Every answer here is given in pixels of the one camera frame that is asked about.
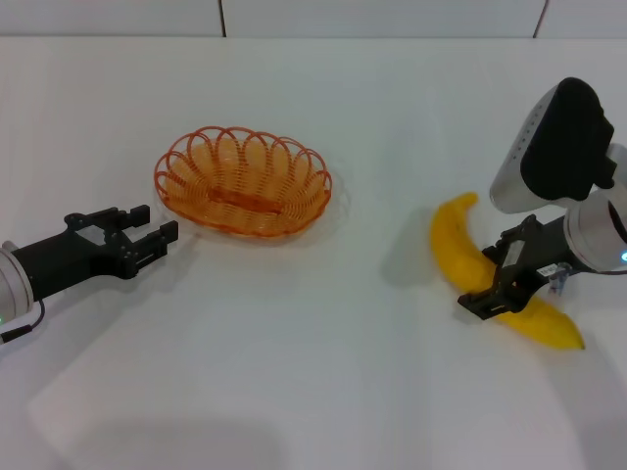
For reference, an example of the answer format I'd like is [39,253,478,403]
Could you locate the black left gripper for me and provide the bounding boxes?
[9,204,180,301]

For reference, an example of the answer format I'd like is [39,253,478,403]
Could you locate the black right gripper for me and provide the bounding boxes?
[458,214,577,322]

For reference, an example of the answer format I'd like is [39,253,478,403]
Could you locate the yellow banana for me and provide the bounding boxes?
[429,192,587,352]

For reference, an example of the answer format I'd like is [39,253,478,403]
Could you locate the orange wire basket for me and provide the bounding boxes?
[154,125,333,240]

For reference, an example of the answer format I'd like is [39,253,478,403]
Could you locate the right arm cable silver plug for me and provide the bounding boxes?
[548,261,572,298]

